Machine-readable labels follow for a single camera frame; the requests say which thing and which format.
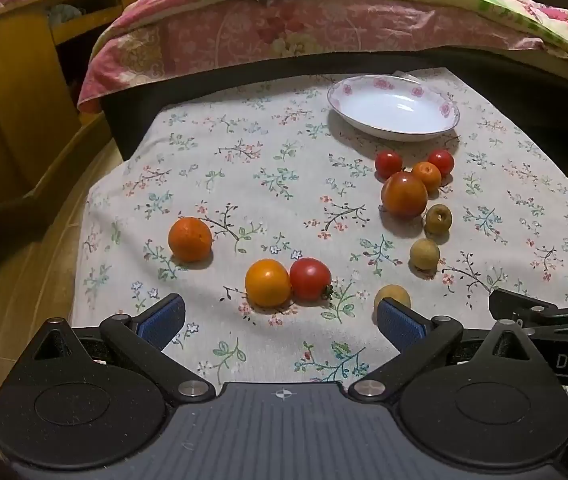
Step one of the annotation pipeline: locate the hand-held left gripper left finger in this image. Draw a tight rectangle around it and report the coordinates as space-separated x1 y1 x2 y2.
31 293 216 405

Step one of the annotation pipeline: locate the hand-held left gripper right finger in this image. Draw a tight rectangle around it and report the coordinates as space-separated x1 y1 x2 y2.
348 297 532 404

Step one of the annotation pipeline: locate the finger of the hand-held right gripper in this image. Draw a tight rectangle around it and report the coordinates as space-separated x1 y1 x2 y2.
489 288 568 336

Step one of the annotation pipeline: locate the tan round longan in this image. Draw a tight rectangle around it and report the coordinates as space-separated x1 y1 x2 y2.
373 284 412 313
409 238 440 271

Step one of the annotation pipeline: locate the large orange mandarin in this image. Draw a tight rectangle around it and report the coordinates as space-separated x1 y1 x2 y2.
168 216 213 263

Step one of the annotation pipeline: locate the red tomato with green calyx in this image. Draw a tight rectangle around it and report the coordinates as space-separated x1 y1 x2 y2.
289 257 334 302

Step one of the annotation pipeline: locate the brownish round longan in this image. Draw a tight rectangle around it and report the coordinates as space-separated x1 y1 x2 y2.
424 204 453 235

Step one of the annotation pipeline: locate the yellow-orange tomato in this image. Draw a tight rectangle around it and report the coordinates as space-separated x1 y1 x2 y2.
244 258 292 308

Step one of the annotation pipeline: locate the large red-orange tomato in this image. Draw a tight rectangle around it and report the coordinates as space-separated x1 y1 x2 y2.
380 171 429 219

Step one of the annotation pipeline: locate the small orange tomato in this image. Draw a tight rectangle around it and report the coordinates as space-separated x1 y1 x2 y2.
411 161 442 193

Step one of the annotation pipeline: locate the red cherry tomato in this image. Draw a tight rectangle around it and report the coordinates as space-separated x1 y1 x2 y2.
375 150 404 179
427 149 455 177

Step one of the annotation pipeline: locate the white plate with pink flowers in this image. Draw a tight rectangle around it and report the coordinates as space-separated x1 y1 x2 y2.
326 74 461 142

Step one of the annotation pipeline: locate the floral printed tablecloth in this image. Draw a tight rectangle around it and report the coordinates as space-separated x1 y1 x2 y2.
71 67 568 426

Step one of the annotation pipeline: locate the wooden cabinet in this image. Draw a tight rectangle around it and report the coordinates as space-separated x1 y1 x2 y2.
0 0 145 221

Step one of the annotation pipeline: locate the green and pink floral quilt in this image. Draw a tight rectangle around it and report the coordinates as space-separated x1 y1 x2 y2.
244 0 568 63

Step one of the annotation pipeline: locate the pink floral bed sheet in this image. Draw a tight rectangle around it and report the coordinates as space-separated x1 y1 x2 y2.
78 0 568 113

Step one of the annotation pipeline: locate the black bed frame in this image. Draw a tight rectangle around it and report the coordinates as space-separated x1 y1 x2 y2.
101 42 568 161

